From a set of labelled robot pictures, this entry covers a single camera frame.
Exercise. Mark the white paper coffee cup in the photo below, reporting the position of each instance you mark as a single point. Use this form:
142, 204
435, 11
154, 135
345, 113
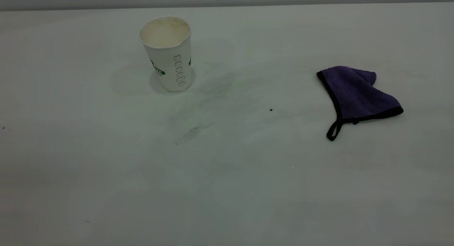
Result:
170, 65

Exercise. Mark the purple microfiber cloth black trim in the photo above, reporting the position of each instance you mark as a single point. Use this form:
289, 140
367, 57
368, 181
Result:
356, 93

